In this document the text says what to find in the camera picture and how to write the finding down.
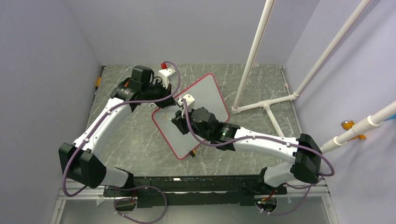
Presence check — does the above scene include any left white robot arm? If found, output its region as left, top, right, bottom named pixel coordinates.
left=58, top=61, right=181, bottom=196

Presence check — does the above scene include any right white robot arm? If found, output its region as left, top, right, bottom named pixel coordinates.
left=171, top=107, right=322, bottom=194

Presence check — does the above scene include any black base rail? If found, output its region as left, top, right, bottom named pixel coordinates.
left=104, top=175, right=287, bottom=208

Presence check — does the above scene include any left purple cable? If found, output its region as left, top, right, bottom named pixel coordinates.
left=62, top=60, right=181, bottom=224

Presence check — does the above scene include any orange tool at edge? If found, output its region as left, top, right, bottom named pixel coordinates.
left=95, top=77, right=101, bottom=90

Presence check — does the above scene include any red-framed whiteboard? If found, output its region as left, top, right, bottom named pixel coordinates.
left=152, top=74, right=229, bottom=160

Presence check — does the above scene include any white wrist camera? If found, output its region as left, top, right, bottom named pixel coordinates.
left=158, top=63, right=175, bottom=84
left=177, top=94, right=195, bottom=112

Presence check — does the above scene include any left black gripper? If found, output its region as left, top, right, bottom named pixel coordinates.
left=142, top=79, right=175, bottom=109

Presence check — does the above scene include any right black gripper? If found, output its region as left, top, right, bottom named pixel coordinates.
left=173, top=105, right=212, bottom=141

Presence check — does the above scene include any white PVC pipe right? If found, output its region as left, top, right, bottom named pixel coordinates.
left=320, top=101, right=396, bottom=154

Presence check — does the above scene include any white PVC pipe frame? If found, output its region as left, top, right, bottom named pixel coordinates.
left=231, top=0, right=372, bottom=137

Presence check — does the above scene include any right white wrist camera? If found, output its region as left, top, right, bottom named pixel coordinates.
left=177, top=94, right=195, bottom=112

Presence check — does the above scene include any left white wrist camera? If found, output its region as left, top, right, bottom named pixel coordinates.
left=158, top=63, right=175, bottom=84

